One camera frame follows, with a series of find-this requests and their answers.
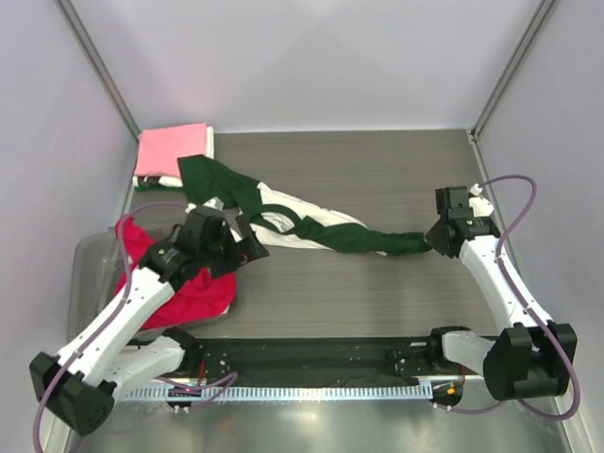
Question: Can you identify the folded pink t shirt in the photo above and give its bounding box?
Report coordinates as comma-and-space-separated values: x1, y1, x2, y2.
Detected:
134, 123, 213, 177

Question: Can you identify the red t shirt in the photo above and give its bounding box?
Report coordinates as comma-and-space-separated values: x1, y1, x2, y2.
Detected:
114, 216, 237, 330

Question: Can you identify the white and green raglan shirt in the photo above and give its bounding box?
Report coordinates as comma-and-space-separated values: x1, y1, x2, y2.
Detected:
184, 159, 431, 257

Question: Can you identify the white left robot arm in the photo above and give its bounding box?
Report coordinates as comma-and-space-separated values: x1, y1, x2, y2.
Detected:
29, 205, 268, 437

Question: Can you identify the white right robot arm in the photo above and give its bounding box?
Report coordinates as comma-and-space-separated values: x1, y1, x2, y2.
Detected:
425, 186, 578, 401

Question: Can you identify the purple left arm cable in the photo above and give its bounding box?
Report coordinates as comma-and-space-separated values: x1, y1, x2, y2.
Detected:
31, 201, 238, 443

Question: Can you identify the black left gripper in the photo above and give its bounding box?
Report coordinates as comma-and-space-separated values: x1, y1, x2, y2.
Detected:
199, 214, 268, 278

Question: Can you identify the clear plastic bin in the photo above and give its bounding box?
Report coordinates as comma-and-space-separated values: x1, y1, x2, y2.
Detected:
67, 226, 243, 342

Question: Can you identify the perforated metal cable tray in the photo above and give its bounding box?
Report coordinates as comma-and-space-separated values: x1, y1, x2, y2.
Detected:
123, 381, 433, 403

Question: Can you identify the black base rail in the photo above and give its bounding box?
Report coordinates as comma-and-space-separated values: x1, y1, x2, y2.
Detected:
188, 335, 496, 384

